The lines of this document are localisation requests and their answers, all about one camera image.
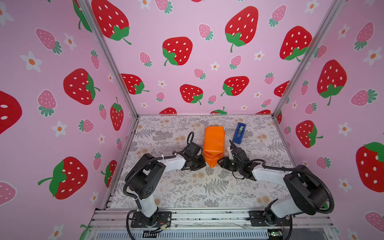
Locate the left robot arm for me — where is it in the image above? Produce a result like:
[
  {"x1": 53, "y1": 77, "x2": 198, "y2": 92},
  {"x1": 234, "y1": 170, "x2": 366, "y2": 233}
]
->
[{"x1": 123, "y1": 142, "x2": 206, "y2": 218}]

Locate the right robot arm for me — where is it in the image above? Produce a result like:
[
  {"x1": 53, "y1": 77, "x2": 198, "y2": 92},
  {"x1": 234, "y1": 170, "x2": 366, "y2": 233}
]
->
[{"x1": 218, "y1": 146, "x2": 335, "y2": 225}]

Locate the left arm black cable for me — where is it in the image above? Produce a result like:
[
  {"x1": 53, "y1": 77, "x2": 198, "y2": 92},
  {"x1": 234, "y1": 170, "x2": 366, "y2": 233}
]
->
[{"x1": 122, "y1": 131, "x2": 195, "y2": 200}]

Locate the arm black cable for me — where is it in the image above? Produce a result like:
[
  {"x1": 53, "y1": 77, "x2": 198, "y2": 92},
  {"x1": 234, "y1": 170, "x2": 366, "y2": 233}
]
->
[
  {"x1": 122, "y1": 131, "x2": 195, "y2": 200},
  {"x1": 229, "y1": 139, "x2": 335, "y2": 214}
]

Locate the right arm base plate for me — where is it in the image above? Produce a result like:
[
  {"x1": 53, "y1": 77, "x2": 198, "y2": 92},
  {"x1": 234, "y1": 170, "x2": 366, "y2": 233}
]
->
[{"x1": 248, "y1": 211, "x2": 291, "y2": 227}]

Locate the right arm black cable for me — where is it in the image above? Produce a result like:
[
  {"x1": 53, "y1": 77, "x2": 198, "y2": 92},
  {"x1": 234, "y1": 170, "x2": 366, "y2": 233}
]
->
[{"x1": 229, "y1": 139, "x2": 335, "y2": 214}]

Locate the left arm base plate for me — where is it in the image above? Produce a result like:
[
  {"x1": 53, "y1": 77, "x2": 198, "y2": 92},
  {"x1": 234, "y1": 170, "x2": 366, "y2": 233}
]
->
[{"x1": 130, "y1": 211, "x2": 172, "y2": 228}]

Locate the aluminium front rail frame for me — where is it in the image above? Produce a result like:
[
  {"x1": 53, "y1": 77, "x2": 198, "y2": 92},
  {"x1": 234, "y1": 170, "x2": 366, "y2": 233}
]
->
[{"x1": 82, "y1": 208, "x2": 339, "y2": 240}]

